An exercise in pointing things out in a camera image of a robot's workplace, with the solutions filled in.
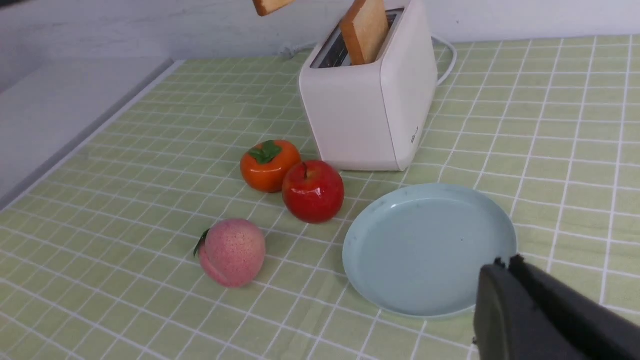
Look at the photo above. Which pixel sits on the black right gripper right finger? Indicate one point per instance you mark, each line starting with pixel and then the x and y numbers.
pixel 591 329

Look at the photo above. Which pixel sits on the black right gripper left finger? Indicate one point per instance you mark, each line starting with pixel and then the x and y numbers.
pixel 509 325

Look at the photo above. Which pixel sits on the light blue plate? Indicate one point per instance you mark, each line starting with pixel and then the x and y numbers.
pixel 418 251

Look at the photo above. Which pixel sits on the toast slice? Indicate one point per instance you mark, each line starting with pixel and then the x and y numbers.
pixel 364 29
pixel 266 7

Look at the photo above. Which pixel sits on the white two-slot toaster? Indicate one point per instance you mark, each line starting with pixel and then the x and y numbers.
pixel 370 117

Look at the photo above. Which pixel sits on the red apple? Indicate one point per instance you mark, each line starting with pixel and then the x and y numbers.
pixel 313 191

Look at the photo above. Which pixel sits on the pink peach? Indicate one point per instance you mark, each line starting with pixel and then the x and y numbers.
pixel 232 252

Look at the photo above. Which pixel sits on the orange persimmon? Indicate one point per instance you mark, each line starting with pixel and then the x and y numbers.
pixel 265 165

